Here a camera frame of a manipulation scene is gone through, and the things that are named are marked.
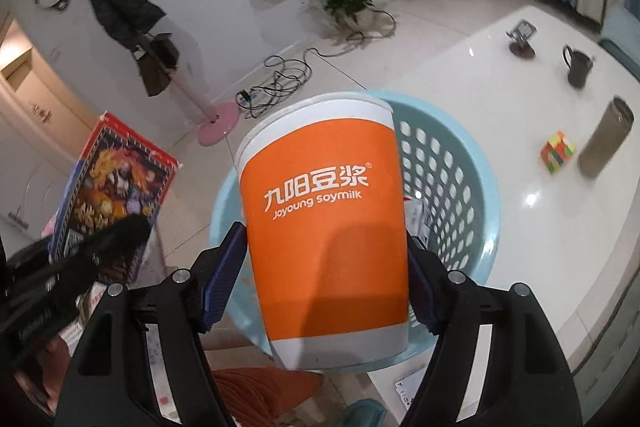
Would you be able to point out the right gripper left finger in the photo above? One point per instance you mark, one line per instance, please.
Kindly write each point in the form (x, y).
(109, 381)

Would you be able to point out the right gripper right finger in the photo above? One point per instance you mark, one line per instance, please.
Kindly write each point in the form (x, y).
(527, 380)

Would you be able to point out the colourful snack box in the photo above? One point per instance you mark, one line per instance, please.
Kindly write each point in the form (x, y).
(118, 173)

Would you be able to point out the orange soymilk cup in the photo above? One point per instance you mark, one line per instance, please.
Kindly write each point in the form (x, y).
(322, 199)

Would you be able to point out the person's left hand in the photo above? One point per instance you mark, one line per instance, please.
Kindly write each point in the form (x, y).
(42, 375)

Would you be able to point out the white interior door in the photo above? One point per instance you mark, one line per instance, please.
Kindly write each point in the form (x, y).
(34, 169)

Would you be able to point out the light blue perforated basket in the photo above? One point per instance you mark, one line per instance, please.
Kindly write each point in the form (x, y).
(443, 166)

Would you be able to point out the colourful puzzle cube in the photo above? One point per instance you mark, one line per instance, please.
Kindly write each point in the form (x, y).
(557, 152)

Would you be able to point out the brown hanging bag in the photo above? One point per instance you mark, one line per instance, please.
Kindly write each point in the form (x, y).
(156, 78)

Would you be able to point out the grey cylindrical thermos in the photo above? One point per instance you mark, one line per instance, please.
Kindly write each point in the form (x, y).
(611, 132)

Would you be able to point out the pink coat rack stand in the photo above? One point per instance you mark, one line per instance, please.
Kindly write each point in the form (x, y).
(218, 118)

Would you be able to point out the small black hanging bag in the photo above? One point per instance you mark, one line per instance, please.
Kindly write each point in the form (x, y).
(165, 50)

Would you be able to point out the dark grey mug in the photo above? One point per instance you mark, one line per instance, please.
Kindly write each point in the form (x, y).
(579, 66)

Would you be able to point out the phone stand on table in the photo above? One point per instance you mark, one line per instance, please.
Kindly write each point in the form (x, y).
(520, 36)

